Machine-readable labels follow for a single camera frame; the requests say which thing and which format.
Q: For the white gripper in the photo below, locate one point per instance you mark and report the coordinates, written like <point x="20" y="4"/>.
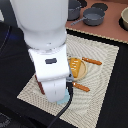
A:
<point x="51" y="70"/>

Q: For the yellow toy bread loaf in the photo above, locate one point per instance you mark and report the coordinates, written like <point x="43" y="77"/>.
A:
<point x="75" y="66"/>

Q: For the light blue cup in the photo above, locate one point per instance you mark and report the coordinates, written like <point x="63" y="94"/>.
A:
<point x="65" y="99"/>

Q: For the brown toy sausage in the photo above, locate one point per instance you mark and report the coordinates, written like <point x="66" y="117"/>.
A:
<point x="40" y="86"/>

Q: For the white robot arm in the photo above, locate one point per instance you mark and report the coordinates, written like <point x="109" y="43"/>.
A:
<point x="43" y="24"/>

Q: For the beige round plate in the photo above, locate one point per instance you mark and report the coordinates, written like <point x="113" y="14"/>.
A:
<point x="82" y="71"/>

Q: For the beige woven placemat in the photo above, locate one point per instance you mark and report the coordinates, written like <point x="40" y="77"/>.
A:
<point x="85" y="107"/>

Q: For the dark grey pot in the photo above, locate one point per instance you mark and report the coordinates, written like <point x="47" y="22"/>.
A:
<point x="74" y="8"/>

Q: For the dark grey saucepan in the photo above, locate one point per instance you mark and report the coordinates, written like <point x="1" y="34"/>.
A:
<point x="92" y="17"/>

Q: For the beige bowl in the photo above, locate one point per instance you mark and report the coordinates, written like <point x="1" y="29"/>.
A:
<point x="124" y="16"/>

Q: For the wooden handled fork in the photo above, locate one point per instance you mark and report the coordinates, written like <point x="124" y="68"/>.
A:
<point x="81" y="87"/>

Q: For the wooden handled knife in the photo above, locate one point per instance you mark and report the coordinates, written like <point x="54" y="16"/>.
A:
<point x="91" y="61"/>

